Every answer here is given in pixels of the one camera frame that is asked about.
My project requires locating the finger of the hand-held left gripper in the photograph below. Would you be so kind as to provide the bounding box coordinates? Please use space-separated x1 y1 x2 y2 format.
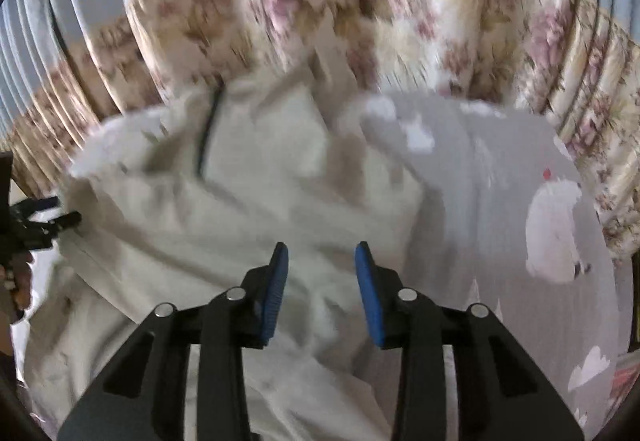
12 197 61 220
17 212 83 250

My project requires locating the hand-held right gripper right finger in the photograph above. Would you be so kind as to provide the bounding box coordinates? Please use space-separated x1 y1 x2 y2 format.
354 242 586 441

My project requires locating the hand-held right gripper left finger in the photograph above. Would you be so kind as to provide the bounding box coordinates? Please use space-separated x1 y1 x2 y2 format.
57 242 290 441

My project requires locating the cream jacket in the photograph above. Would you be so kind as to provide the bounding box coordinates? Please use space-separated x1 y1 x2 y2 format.
22 76 436 441

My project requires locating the person's left hand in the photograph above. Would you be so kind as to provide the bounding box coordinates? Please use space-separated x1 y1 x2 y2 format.
0 252 36 323

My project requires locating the grey animal print bed sheet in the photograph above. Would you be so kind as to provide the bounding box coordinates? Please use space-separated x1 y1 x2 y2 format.
350 90 633 441

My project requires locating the blue curtain with floral border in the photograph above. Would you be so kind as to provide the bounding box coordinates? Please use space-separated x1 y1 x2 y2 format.
0 0 640 264

